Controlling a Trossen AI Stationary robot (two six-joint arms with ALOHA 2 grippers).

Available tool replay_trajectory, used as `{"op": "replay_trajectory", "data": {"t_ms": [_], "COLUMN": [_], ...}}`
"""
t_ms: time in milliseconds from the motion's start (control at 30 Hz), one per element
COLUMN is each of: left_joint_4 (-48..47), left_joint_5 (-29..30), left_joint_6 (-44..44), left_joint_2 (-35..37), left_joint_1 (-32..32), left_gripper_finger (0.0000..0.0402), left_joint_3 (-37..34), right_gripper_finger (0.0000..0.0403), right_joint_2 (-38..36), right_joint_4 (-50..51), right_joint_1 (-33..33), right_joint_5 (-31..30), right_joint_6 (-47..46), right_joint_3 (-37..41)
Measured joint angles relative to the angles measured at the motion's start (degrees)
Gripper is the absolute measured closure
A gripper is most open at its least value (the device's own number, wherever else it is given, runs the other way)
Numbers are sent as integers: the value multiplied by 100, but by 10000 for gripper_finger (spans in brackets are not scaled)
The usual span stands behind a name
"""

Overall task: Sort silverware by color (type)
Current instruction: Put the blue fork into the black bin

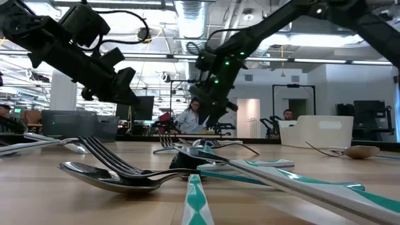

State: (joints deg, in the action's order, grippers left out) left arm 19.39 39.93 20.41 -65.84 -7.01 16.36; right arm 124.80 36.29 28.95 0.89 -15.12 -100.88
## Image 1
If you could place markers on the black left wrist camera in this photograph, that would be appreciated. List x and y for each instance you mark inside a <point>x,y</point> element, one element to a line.
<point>84,25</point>

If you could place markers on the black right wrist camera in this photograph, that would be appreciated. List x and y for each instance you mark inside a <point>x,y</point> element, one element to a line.
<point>204,61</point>

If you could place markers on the white plastic bin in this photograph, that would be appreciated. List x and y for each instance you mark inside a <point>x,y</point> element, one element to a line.
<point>312,134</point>

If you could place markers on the person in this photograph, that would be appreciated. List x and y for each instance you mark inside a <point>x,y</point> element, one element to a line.
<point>189,122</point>
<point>9,122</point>
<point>288,115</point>

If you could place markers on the silver ventilation duct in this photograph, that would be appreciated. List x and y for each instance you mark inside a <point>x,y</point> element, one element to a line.
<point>190,18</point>

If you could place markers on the black metal rig frame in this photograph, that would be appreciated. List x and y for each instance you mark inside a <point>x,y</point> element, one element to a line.
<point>293,85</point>
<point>171,100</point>

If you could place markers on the green exit sign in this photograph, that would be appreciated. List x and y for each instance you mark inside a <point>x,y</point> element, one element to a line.
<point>17,110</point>

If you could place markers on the white square column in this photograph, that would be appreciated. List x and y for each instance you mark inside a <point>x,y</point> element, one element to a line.
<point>62,93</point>

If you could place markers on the black round camera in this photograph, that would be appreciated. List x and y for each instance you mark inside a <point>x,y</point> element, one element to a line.
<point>143,35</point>

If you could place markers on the black monitor cart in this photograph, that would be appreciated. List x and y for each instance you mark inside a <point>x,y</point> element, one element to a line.
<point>368,112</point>

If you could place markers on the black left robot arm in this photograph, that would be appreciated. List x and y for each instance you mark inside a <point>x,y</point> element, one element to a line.
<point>12,25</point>

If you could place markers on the wall air vent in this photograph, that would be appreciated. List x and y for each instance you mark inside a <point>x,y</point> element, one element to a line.
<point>248,77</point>
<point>295,78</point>

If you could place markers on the black monitor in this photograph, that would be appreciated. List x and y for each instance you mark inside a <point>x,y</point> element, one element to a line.
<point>142,109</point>

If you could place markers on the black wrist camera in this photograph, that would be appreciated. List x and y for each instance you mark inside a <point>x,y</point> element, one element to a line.
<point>84,25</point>
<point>204,61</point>

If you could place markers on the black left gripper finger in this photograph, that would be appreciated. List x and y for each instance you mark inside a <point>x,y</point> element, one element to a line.
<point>125,90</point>
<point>112,59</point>

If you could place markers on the red machine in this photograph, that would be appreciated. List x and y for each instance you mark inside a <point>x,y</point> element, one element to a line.
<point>165,118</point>

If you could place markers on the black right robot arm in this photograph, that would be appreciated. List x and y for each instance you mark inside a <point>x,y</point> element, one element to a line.
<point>297,12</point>

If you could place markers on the long LED light bar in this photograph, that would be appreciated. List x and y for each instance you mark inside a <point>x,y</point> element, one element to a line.
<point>147,56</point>

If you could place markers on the bright ceiling light panel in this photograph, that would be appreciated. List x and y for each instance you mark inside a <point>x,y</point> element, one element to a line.
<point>328,40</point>

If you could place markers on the black neighbouring robot arm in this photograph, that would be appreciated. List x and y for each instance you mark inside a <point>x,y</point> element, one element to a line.
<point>225,127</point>
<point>269,125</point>

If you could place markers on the blue panel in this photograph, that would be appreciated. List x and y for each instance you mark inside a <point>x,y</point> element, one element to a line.
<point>397,118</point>

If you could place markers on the dark grey plastic bin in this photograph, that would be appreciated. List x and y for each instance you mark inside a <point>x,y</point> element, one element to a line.
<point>72,125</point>

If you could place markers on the round ceiling fixture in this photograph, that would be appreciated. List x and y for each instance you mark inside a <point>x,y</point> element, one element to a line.
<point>248,15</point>

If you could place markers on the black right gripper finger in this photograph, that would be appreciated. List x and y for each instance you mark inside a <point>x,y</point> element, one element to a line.
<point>207,114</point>
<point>221,114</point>

